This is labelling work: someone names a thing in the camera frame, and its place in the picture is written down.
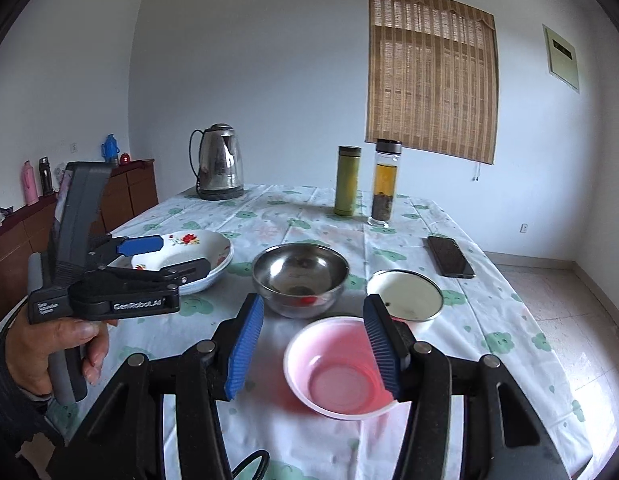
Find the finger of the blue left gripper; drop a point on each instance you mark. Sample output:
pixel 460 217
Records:
pixel 106 249
pixel 190 274

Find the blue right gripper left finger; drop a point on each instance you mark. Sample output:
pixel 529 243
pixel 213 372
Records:
pixel 239 344

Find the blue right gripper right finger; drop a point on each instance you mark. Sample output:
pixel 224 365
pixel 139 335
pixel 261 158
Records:
pixel 385 342

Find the red flower white plate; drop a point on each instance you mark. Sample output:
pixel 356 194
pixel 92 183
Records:
pixel 185 246

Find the person left hand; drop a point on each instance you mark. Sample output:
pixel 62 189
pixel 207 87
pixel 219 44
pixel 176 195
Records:
pixel 28 348

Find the white enamel bowl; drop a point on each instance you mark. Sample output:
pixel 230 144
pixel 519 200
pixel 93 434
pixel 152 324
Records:
pixel 407 295

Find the red plastic bowl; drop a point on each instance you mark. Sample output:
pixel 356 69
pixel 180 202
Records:
pixel 330 367

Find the brown wooden sideboard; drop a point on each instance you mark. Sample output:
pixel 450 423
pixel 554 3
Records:
pixel 131 190

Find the stainless steel bowl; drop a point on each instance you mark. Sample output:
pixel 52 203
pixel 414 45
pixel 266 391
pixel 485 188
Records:
pixel 300 280

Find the black thermos flask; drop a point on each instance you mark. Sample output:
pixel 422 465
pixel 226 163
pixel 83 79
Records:
pixel 45 176

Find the floral tablecloth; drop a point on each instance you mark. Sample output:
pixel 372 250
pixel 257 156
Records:
pixel 481 315

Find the blue water jug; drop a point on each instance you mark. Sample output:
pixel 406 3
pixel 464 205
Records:
pixel 110 150

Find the pink thermos flask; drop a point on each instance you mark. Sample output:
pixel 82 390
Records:
pixel 29 184

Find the black smartphone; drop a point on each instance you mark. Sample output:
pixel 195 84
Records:
pixel 449 258

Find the stainless electric kettle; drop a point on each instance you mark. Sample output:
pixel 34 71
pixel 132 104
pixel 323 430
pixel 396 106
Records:
pixel 216 162

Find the green thermos bottle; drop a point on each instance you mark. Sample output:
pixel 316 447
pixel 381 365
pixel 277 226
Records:
pixel 347 180

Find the clear tea bottle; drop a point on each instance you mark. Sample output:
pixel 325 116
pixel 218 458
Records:
pixel 387 159

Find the bamboo window blind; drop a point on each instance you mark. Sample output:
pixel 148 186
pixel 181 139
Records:
pixel 433 78

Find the wall electrical panel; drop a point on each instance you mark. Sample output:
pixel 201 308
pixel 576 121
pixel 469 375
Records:
pixel 562 58

